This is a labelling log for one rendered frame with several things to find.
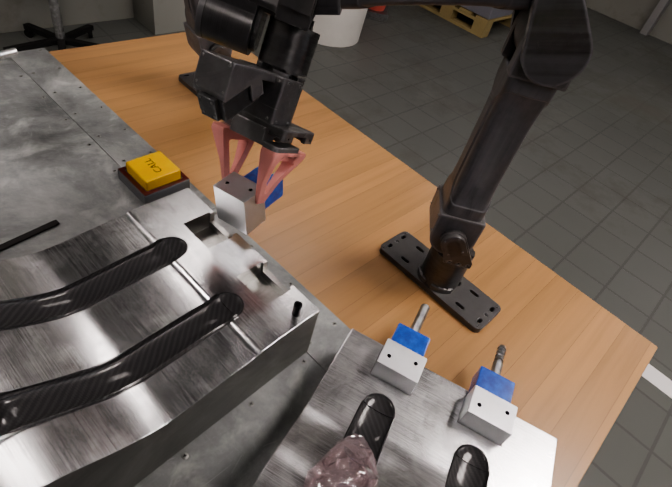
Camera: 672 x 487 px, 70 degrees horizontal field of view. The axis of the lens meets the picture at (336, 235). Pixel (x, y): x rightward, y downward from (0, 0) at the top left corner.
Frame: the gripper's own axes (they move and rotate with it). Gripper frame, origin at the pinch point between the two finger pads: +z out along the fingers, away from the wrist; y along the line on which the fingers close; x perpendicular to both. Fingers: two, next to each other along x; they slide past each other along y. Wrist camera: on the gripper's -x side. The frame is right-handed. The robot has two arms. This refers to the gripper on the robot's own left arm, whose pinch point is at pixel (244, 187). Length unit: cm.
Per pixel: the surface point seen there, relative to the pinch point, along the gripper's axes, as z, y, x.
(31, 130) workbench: 10.8, -46.6, 3.0
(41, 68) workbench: 4, -64, 14
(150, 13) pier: -4, -216, 168
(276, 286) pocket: 9.4, 8.6, 0.2
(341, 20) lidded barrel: -43, -139, 250
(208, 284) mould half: 10.0, 3.8, -6.6
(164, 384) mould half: 15.6, 9.1, -16.2
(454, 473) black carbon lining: 15.3, 36.1, -2.1
